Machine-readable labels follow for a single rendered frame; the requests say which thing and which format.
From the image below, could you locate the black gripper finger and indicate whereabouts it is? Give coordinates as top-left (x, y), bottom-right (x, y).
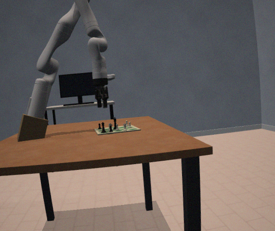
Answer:
top-left (95, 88), bottom-right (102, 108)
top-left (98, 86), bottom-right (109, 108)

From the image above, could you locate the green and cream chessboard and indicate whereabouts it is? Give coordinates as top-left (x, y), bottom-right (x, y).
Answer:
top-left (94, 125), bottom-right (141, 135)

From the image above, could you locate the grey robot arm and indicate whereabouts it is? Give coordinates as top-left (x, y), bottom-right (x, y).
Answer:
top-left (26, 0), bottom-right (115, 119)

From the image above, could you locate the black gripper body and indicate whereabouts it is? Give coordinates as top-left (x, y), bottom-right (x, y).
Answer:
top-left (93, 78), bottom-right (108, 94)

